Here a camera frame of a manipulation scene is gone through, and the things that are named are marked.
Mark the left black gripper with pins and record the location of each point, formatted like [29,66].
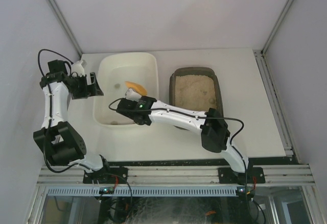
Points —
[87,85]

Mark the yellow litter scoop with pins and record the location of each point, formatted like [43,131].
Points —
[137,88]

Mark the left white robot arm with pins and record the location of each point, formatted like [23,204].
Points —
[61,145]

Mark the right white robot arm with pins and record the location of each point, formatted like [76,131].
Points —
[216,132]

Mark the dark grey litter box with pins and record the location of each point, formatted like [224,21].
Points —
[195,88]

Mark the white plastic tub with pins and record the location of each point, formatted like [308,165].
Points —
[140,68]

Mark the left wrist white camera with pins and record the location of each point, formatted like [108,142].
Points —
[78,69]

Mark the wrist white camera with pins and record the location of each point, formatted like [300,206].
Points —
[132,95]
[78,69]

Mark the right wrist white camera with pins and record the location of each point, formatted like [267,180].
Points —
[132,95]

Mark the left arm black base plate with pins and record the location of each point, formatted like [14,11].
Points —
[106,175]

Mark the aluminium frame post left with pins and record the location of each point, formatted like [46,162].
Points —
[65,26]

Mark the aluminium frame post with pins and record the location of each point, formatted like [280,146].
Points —
[283,14]
[65,26]

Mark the grey slotted cable duct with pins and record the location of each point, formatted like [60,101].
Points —
[142,191]

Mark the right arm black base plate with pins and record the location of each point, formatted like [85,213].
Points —
[227,176]

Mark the aluminium mounting rail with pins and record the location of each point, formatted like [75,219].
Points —
[272,175]

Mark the aluminium frame post right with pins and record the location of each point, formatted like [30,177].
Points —
[283,14]

